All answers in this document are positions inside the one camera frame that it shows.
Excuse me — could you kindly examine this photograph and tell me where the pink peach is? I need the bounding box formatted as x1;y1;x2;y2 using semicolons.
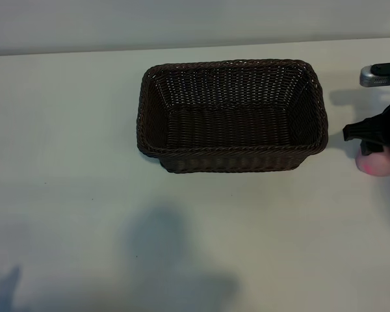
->
355;148;390;177

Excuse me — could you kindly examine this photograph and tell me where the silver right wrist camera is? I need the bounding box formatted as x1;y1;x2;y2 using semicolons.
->
359;60;390;88

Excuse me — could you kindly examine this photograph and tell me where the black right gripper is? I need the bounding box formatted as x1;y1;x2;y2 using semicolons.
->
342;96;390;157

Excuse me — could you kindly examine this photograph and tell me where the dark brown wicker basket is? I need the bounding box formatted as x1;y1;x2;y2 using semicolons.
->
136;58;330;174

